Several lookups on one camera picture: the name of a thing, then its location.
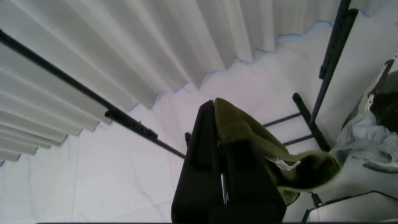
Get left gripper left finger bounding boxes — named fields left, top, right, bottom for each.
left=170, top=99, right=225, bottom=223

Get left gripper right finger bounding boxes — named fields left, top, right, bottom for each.
left=218, top=141, right=287, bottom=223

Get green long-sleeved shirt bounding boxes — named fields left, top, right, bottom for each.
left=213, top=97, right=343, bottom=207

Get black clothes rack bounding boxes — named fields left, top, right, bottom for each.
left=0, top=0, right=359, bottom=160

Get pale grey shorts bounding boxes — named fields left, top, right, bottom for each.
left=329, top=111, right=398, bottom=174

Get white curtain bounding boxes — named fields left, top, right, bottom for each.
left=0, top=0, right=398, bottom=167

